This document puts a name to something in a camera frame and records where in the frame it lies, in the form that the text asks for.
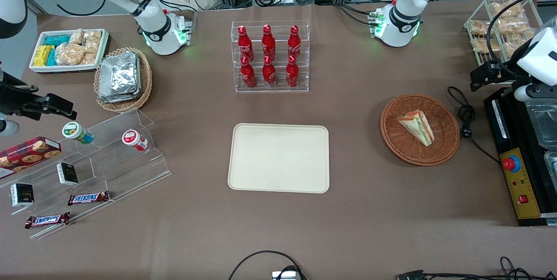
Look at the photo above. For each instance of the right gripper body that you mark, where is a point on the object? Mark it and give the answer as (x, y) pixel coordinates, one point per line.
(12, 97)

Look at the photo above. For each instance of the triangle sandwich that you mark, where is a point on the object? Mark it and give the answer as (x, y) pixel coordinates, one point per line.
(417, 127)

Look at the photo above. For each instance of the white rectangular snack tray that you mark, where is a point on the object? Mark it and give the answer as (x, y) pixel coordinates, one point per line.
(69, 68)

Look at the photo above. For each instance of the oval light wicker basket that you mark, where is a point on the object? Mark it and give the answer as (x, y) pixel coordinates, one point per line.
(145, 80)

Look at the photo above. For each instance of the round brown wicker basket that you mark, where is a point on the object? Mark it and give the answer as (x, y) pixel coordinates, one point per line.
(404, 149)

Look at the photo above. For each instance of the cream plastic tray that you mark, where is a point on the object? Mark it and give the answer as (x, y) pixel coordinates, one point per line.
(278, 158)

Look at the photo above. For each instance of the clear bag of fried snacks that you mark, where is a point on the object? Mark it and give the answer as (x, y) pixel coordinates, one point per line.
(513, 44)
(481, 28)
(483, 45)
(513, 25)
(506, 9)

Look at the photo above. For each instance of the green lid white jar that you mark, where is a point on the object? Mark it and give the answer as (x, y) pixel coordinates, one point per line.
(74, 131)

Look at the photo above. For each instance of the red tartan cookie box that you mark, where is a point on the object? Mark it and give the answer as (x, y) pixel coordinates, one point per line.
(26, 156)

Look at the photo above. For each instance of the teal snack pack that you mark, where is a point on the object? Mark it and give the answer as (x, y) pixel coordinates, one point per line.
(57, 40)
(52, 58)

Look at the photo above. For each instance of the yellow snack pack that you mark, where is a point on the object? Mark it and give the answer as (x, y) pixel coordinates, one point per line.
(42, 56)

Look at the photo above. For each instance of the clear bag of rice crackers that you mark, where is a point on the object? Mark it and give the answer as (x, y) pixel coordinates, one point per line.
(76, 36)
(68, 54)
(89, 54)
(92, 38)

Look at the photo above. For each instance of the silver foil pack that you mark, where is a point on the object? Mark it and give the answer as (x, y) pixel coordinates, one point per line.
(118, 73)
(119, 99)

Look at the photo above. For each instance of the clear plastic container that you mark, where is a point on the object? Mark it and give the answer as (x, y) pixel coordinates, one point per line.
(544, 123)
(551, 164)

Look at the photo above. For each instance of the small dark tea box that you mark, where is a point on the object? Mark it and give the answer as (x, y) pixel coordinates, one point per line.
(67, 174)
(21, 195)

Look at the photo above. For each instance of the red lid white jar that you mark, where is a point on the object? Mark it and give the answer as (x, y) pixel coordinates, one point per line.
(131, 137)

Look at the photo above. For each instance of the red emergency stop button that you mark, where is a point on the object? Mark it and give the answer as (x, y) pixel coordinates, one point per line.
(511, 164)

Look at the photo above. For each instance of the Snickers chocolate bar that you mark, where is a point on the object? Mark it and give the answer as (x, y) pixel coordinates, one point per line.
(47, 220)
(88, 198)

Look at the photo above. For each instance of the clear acrylic step display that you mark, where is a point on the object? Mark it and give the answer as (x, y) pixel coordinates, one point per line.
(130, 171)

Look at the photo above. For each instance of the black machine with yellow panel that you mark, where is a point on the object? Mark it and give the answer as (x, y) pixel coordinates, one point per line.
(522, 210)

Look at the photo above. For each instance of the red cola bottle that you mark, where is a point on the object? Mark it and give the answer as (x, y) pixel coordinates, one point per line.
(269, 74)
(245, 43)
(292, 74)
(268, 41)
(248, 75)
(294, 41)

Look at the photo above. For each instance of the brown table covering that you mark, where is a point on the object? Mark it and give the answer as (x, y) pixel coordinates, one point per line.
(370, 228)

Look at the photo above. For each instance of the clear acrylic bottle rack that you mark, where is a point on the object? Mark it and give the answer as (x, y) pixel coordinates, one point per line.
(280, 88)

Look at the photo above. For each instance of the small silver device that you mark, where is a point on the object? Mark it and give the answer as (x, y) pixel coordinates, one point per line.
(285, 275)

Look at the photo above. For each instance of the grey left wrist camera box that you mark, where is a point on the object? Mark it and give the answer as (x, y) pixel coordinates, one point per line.
(526, 93)

